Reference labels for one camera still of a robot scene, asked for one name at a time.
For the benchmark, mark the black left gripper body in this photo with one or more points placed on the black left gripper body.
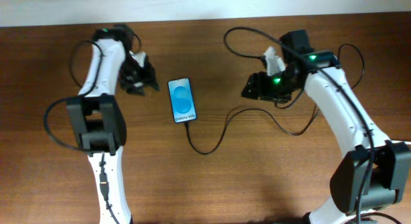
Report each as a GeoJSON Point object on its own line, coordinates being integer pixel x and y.
{"type": "Point", "coordinates": [135, 72]}

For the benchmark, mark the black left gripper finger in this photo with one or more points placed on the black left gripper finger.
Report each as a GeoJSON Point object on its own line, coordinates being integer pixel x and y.
{"type": "Point", "coordinates": [137, 91]}
{"type": "Point", "coordinates": [152, 83]}

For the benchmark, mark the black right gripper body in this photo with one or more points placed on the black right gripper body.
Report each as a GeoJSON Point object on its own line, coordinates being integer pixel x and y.
{"type": "Point", "coordinates": [277, 87]}

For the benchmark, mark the blue Galaxy smartphone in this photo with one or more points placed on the blue Galaxy smartphone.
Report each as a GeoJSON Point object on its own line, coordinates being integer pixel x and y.
{"type": "Point", "coordinates": [182, 103]}

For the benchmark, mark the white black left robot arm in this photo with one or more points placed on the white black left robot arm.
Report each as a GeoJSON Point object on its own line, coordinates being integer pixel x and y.
{"type": "Point", "coordinates": [98, 124]}

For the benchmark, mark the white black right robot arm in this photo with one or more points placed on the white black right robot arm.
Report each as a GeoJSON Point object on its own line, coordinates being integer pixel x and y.
{"type": "Point", "coordinates": [374, 170]}

